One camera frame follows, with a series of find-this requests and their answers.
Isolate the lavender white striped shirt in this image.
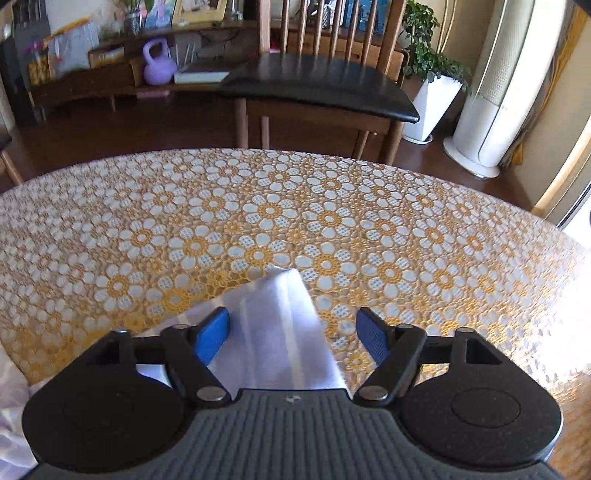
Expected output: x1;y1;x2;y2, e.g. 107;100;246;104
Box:
0;267;348;467

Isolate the jar of gold chocolates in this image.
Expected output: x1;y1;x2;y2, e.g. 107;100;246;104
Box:
27;39;56;86

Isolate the floral lace tablecloth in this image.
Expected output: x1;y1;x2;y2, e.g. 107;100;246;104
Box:
0;148;591;480

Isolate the blue framed picture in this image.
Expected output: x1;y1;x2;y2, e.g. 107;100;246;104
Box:
342;0;386;35

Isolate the white flat box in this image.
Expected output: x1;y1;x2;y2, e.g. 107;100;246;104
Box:
174;62;232;85

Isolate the grey gift bag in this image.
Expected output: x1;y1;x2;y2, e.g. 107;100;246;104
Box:
46;21;102;77

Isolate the blue picture card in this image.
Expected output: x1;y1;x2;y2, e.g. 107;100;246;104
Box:
147;0;178;29

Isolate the dark wooden tv cabinet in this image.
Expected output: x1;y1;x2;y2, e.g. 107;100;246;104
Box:
28;21;411;123

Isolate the yellow photo frame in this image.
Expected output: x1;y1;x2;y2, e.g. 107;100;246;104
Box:
172;0;229;26

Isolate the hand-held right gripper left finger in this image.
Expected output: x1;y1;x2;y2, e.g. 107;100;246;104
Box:
90;306;232;409

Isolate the white tower air conditioner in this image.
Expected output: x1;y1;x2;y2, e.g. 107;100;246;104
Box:
443;0;550;178

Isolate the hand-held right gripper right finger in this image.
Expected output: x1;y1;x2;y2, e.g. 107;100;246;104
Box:
353;306;506;409

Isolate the purple kettlebell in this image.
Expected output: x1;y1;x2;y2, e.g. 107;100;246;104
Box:
142;39;178;86

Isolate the yellow curtain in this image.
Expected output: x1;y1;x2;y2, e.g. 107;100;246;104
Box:
508;9;587;167

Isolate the potted pink flower plant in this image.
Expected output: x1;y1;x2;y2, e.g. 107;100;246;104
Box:
108;0;155;35

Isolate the black cabinet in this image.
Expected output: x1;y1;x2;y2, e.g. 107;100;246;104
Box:
0;0;51;127

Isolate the green plant in white pot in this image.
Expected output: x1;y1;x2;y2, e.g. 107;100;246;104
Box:
402;0;472;144

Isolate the yellow white box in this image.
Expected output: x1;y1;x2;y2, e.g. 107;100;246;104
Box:
89;46;126;69

